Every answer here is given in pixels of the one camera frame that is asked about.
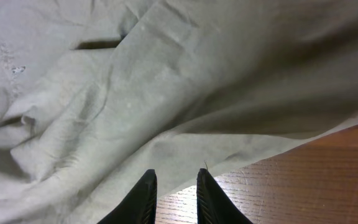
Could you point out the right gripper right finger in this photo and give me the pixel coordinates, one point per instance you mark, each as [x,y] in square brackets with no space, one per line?
[213,205]

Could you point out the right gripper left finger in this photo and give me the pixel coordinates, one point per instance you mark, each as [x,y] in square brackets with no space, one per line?
[139,205]

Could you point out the light khaki green pants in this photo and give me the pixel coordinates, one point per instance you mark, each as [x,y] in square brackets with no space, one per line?
[94,93]

